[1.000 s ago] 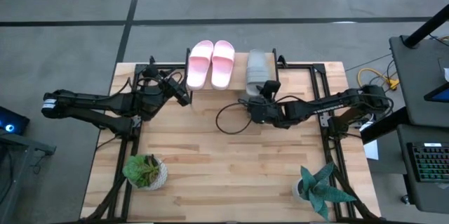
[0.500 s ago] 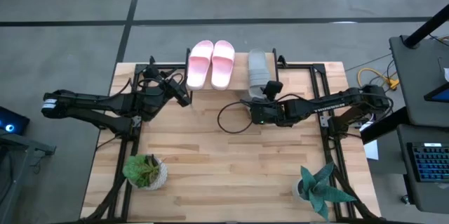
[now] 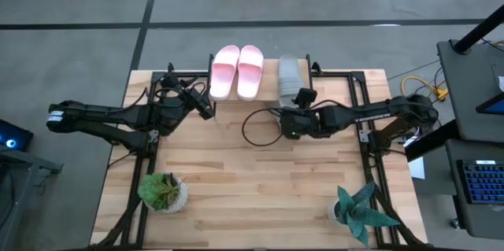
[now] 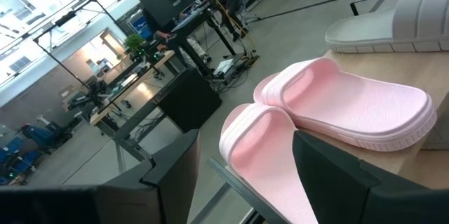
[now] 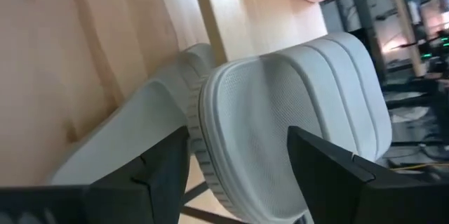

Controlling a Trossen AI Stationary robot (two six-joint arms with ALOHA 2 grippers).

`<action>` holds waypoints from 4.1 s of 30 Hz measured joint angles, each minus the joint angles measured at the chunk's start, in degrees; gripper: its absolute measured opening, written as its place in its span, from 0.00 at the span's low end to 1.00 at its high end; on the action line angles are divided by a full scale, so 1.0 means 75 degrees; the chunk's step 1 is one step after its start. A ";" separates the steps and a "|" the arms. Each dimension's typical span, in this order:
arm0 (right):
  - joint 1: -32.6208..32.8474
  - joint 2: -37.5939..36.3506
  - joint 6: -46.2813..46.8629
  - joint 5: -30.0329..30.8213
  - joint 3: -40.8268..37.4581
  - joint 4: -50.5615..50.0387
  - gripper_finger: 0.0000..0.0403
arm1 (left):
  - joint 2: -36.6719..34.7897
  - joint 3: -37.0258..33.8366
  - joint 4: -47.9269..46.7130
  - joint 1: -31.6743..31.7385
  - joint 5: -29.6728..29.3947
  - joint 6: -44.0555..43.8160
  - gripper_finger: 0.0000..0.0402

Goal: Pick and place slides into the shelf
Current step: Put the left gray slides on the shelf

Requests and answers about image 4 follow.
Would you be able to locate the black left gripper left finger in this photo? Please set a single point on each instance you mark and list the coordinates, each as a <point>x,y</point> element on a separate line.
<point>175,182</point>

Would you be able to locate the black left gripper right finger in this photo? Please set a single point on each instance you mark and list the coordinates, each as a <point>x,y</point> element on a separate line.
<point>333,182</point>

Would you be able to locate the pink rubber slide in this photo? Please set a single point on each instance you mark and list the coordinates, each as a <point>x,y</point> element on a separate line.
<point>350,108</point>
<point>263,153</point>

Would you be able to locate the gray rubber slide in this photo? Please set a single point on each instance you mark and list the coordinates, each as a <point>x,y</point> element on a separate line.
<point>414,13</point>

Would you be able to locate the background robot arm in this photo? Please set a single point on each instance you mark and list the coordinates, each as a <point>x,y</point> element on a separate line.
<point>87,97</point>

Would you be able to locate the black cabinet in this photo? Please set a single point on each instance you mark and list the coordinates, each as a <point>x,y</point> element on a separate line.
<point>189,101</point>

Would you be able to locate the wooden background table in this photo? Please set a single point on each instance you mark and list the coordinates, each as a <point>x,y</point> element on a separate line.
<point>140,83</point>

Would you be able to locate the white floor object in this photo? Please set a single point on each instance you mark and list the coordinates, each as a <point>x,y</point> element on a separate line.
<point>223,66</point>

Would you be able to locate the green background plant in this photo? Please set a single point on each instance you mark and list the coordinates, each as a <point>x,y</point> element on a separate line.
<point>134,43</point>

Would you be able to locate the black standing desk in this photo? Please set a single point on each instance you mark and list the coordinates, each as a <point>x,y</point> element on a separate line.
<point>191,24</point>

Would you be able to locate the gray metal table frame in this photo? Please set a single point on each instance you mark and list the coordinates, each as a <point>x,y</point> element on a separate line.
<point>135,125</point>

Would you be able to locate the black camera stand frame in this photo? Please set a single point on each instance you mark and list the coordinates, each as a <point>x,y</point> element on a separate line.
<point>66,18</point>

